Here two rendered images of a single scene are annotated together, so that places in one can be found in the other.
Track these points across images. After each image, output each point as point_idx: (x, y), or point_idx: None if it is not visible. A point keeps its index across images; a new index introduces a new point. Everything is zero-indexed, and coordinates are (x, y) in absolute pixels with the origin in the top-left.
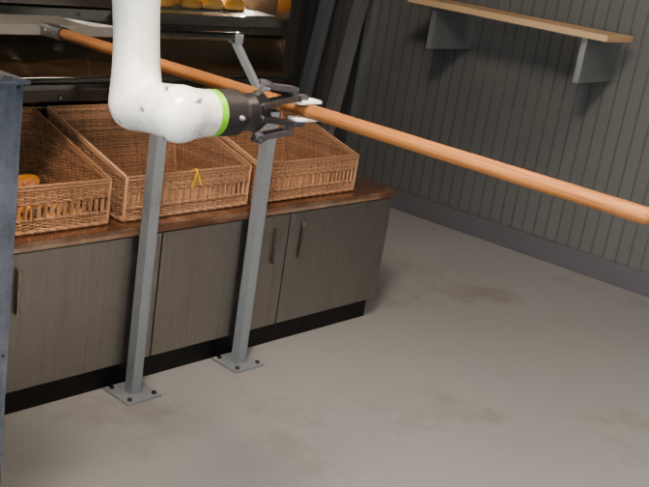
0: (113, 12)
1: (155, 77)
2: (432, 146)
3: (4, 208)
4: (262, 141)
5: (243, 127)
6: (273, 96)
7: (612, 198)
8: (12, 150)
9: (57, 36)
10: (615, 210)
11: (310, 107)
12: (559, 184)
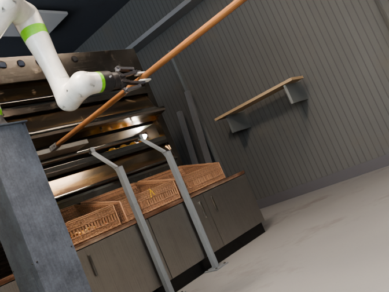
0: (41, 68)
1: None
2: (187, 38)
3: (40, 176)
4: (128, 90)
5: (113, 81)
6: None
7: None
8: (32, 150)
9: (55, 145)
10: None
11: (143, 73)
12: (234, 0)
